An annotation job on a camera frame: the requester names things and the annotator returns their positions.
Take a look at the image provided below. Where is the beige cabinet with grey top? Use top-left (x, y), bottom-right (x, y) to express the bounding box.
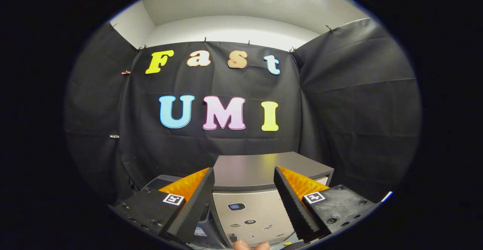
top-left (209, 151), bottom-right (335, 247)

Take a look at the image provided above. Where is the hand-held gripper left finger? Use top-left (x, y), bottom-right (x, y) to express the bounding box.
top-left (112, 167), bottom-right (215, 245)

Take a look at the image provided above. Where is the black backdrop cloth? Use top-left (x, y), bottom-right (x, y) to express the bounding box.
top-left (63, 17), bottom-right (422, 205)

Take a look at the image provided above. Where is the dark grey washing machine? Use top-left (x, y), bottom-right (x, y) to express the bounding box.
top-left (143, 174), bottom-right (229, 248)

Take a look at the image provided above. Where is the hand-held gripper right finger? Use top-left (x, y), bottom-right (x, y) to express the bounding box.
top-left (272, 166), bottom-right (380, 243)

